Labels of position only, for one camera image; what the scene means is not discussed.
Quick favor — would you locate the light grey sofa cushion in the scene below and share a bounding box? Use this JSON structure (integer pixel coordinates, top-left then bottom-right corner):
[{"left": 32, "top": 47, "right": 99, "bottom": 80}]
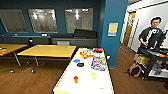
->
[{"left": 56, "top": 40, "right": 71, "bottom": 47}]

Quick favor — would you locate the yellow-legged air hockey table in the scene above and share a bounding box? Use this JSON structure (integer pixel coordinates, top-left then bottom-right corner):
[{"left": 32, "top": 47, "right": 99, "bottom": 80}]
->
[{"left": 52, "top": 47, "right": 116, "bottom": 94}]

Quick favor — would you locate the person in dark jacket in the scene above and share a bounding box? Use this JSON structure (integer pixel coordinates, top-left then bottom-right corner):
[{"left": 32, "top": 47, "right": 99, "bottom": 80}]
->
[{"left": 137, "top": 16, "right": 168, "bottom": 52}]

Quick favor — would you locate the small orange-black object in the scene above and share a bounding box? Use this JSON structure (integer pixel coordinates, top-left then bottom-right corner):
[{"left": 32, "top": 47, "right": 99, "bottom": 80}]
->
[{"left": 0, "top": 47, "right": 7, "bottom": 55}]

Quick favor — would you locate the small black round object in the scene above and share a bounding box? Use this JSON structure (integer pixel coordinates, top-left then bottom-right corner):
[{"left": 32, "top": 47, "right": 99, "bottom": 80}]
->
[{"left": 27, "top": 38, "right": 35, "bottom": 48}]

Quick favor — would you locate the small blue bowl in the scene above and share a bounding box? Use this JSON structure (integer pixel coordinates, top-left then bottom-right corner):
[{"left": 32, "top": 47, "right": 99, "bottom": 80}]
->
[{"left": 72, "top": 58, "right": 82, "bottom": 64}]

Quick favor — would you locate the yellow framed wall notice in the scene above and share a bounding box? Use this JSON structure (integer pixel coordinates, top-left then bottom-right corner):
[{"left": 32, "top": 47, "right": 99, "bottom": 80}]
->
[{"left": 107, "top": 22, "right": 120, "bottom": 37}]

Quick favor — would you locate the orange-red flat item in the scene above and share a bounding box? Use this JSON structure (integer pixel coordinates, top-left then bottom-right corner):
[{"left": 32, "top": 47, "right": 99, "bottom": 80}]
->
[{"left": 92, "top": 48, "right": 105, "bottom": 54}]

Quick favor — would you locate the long wooden table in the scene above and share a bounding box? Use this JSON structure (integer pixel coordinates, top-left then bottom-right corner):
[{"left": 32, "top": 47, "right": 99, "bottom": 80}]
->
[
  {"left": 16, "top": 44, "right": 78, "bottom": 73},
  {"left": 0, "top": 43, "right": 28, "bottom": 68}
]

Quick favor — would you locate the cardboard box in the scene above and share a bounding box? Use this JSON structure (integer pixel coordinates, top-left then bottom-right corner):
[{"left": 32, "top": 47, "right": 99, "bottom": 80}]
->
[{"left": 133, "top": 53, "right": 150, "bottom": 65}]

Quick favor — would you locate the orange game box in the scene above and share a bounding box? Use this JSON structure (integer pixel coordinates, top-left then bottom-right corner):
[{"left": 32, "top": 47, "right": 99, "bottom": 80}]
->
[{"left": 79, "top": 48, "right": 95, "bottom": 60}]

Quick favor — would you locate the dark grey sofa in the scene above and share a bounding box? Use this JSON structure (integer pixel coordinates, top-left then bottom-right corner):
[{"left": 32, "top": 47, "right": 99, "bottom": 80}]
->
[
  {"left": 49, "top": 28, "right": 99, "bottom": 48},
  {"left": 0, "top": 35, "right": 51, "bottom": 46}
]

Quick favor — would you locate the brown backpack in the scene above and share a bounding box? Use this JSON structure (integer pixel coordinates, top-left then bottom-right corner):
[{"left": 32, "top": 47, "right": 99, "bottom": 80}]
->
[{"left": 127, "top": 61, "right": 145, "bottom": 80}]

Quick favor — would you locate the black round paddle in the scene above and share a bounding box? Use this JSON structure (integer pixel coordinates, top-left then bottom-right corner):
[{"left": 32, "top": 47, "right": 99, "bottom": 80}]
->
[{"left": 76, "top": 62, "right": 85, "bottom": 68}]

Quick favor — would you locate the brown wooden door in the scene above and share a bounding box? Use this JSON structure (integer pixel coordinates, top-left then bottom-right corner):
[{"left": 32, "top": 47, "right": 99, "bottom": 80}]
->
[{"left": 122, "top": 11, "right": 137, "bottom": 48}]

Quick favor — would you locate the glass wall window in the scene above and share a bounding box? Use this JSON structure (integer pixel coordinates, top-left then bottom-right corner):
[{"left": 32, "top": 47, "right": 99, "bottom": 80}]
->
[
  {"left": 64, "top": 7, "right": 95, "bottom": 34},
  {"left": 27, "top": 8, "right": 59, "bottom": 34},
  {"left": 0, "top": 8, "right": 28, "bottom": 34}
]

